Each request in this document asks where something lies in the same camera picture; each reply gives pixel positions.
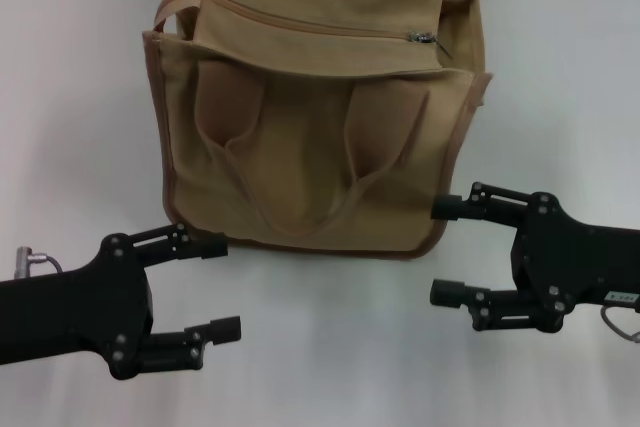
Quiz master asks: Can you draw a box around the gripper connector with cable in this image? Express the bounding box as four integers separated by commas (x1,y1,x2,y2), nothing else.
599,304,640,343
14,245,64,278

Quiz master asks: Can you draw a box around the khaki canvas food bag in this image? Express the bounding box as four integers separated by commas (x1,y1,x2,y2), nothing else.
142,0,494,262

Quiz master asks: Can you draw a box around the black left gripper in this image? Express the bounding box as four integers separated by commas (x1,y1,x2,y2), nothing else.
0,222,244,381

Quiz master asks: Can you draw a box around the left gripper connector with cable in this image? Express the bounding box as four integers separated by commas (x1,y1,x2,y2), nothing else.
14,245,64,278

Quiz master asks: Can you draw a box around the right gripper connector with cable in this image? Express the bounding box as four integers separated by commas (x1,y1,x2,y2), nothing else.
599,304,640,343

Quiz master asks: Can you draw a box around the silver metal zipper pull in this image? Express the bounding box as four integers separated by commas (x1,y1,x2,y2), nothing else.
407,30,454,61

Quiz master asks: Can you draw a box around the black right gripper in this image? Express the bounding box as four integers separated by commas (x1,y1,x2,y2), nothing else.
429,181,640,335

